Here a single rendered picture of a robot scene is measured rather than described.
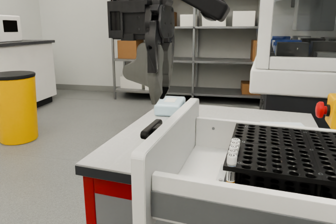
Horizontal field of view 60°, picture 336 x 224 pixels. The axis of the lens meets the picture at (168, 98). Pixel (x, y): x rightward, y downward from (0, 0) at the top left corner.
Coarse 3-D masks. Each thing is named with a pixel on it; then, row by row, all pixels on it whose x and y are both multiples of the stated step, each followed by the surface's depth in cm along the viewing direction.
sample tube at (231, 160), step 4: (228, 156) 36; (232, 156) 36; (236, 156) 36; (228, 160) 36; (232, 160) 36; (236, 160) 36; (228, 164) 36; (232, 164) 36; (228, 172) 36; (232, 172) 36; (228, 176) 36; (232, 176) 36; (228, 180) 36; (232, 180) 36
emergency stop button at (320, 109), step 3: (318, 102) 69; (321, 102) 69; (318, 105) 69; (321, 105) 68; (315, 108) 70; (318, 108) 68; (321, 108) 68; (324, 108) 69; (315, 111) 70; (318, 111) 68; (321, 111) 68; (324, 111) 69; (315, 114) 70; (318, 114) 69; (321, 114) 68; (318, 117) 69; (321, 117) 69
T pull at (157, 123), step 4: (156, 120) 50; (160, 120) 50; (152, 124) 48; (156, 124) 48; (160, 124) 48; (144, 128) 46; (148, 128) 46; (152, 128) 46; (156, 128) 46; (140, 132) 45; (144, 132) 44; (148, 132) 45; (152, 132) 46; (140, 136) 45; (144, 136) 44
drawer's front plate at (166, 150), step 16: (176, 112) 49; (192, 112) 54; (160, 128) 41; (176, 128) 45; (192, 128) 55; (144, 144) 35; (160, 144) 38; (176, 144) 45; (192, 144) 56; (144, 160) 33; (160, 160) 38; (176, 160) 46; (144, 176) 33; (144, 192) 34; (144, 208) 34
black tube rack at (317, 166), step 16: (256, 128) 49; (272, 128) 50; (288, 128) 49; (256, 144) 42; (272, 144) 42; (288, 144) 43; (304, 144) 42; (320, 144) 43; (240, 160) 37; (256, 160) 37; (272, 160) 38; (288, 160) 37; (304, 160) 38; (320, 160) 37; (240, 176) 37; (256, 176) 39; (272, 176) 34; (288, 176) 34; (304, 176) 33; (320, 176) 33; (304, 192) 36; (320, 192) 34
